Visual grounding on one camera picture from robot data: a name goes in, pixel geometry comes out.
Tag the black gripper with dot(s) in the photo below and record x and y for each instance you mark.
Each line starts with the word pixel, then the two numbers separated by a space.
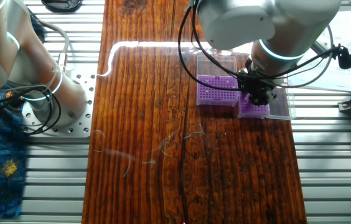
pixel 258 83

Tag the purple pipette tip box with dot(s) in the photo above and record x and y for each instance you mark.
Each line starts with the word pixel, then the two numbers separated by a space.
pixel 216 98
pixel 253 112

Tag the white printed paper sheet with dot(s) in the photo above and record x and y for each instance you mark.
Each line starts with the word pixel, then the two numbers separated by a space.
pixel 349 31

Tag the brown wooden board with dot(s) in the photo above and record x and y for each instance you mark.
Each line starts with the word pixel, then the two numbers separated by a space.
pixel 147 155

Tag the black C-clamp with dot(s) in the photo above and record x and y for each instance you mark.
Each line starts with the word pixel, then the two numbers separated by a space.
pixel 62 5

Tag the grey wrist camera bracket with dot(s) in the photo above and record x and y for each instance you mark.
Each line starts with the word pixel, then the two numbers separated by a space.
pixel 321 49

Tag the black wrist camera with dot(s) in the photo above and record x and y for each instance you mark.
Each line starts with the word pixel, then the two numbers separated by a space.
pixel 345 59

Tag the silver perforated base plate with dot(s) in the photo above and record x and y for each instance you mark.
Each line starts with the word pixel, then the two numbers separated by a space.
pixel 82 129

